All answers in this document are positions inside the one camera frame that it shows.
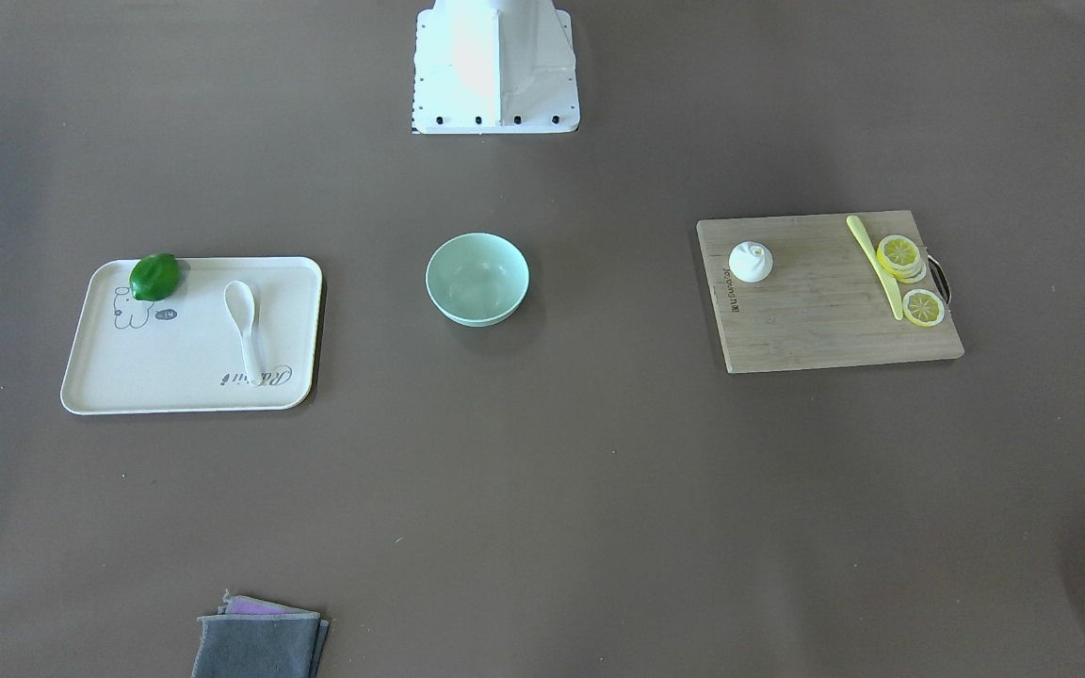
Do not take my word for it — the yellow plastic knife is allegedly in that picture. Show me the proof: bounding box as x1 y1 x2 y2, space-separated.
847 215 904 321

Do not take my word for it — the white steamed bun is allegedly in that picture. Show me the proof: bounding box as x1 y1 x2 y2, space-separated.
728 241 774 283

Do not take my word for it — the green lime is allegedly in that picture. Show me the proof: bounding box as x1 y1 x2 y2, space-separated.
129 252 182 300

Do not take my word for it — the white rabbit tray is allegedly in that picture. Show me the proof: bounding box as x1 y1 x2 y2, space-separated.
60 256 324 415

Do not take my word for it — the white ceramic spoon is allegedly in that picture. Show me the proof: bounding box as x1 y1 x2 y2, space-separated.
224 280 264 386

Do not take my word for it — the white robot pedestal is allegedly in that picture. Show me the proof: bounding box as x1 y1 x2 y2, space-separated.
411 1 580 135

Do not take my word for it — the bamboo cutting board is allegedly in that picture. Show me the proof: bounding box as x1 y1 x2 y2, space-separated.
695 212 963 374

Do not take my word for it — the lemon slice stack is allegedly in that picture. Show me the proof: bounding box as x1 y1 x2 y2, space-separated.
877 234 927 284

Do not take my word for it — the single lemon slice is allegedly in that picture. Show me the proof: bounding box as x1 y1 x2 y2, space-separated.
901 287 947 328

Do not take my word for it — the grey folded cloth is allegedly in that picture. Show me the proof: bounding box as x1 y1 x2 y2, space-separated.
192 592 331 677

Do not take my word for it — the mint green bowl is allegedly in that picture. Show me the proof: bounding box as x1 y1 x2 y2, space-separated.
425 233 529 328

